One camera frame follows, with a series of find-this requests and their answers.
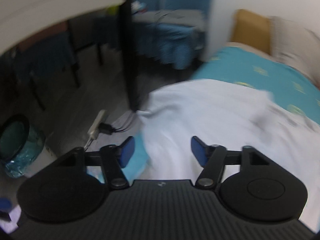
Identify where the light grey printed t-shirt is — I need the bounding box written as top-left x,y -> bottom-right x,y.
138,79 -> 319,231

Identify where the white floor power strip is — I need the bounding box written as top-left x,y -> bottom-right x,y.
84,109 -> 107,150

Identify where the teal bagged waste bin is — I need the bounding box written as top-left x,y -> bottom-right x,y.
1,118 -> 46,178

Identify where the teal patterned bed sheet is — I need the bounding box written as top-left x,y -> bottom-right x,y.
123,47 -> 319,181

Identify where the grey pillow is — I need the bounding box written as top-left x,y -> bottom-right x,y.
271,16 -> 319,83

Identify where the grey cloth on chair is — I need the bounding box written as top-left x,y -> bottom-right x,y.
132,9 -> 206,31

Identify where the blue covered chair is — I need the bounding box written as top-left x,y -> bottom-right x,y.
131,0 -> 211,70

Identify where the white desk black frame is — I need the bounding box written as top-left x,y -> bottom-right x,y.
1,0 -> 139,111

